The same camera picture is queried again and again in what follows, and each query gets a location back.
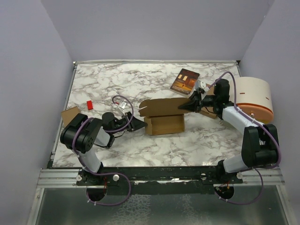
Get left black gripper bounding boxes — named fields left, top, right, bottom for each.
left=111, top=111, right=147, bottom=134

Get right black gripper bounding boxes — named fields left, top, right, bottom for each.
left=178, top=90, right=218, bottom=113

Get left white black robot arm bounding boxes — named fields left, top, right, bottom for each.
left=60, top=112, right=147, bottom=185

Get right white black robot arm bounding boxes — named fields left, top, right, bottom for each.
left=178, top=79, right=281, bottom=183

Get folded brown cardboard box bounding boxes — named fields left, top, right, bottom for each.
left=201, top=82, right=229, bottom=120

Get dark orange paperback book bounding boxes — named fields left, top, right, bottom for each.
left=170, top=68, right=200, bottom=96

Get small red block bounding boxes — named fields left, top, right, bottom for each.
left=87, top=100, right=93, bottom=110

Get white orange tape dispenser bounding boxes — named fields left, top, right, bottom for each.
left=214, top=77, right=274, bottom=130

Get small cardboard piece left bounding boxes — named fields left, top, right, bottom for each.
left=61, top=106, right=81, bottom=126

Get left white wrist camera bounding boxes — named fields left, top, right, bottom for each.
left=118, top=101, right=128, bottom=110

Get black mounting rail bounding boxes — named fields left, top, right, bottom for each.
left=76, top=166, right=242, bottom=195

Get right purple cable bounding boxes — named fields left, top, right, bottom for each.
left=206, top=71, right=281, bottom=205

